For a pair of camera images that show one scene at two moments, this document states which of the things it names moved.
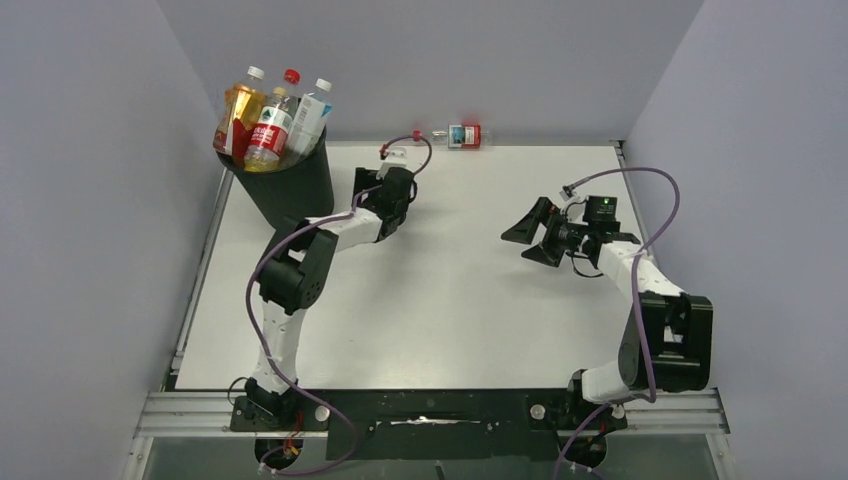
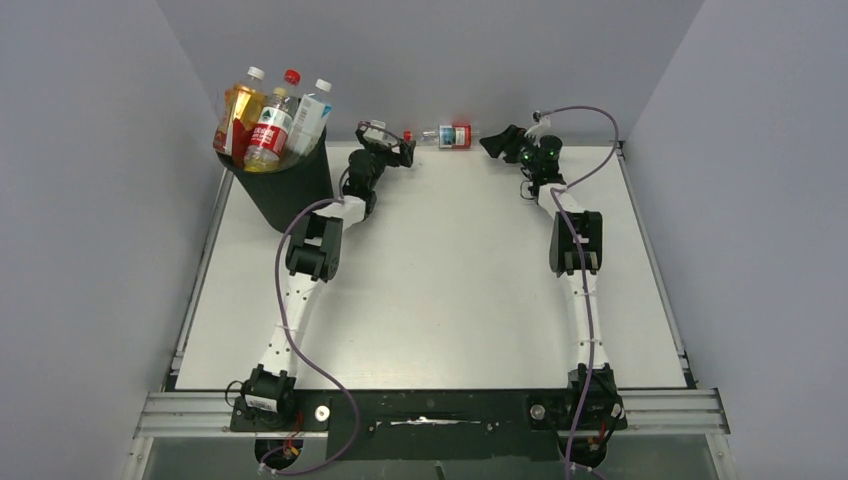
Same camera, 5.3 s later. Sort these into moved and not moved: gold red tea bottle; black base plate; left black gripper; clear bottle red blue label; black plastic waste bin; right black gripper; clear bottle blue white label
Moved: right black gripper; left black gripper; clear bottle red blue label
Not moved: clear bottle blue white label; gold red tea bottle; black plastic waste bin; black base plate
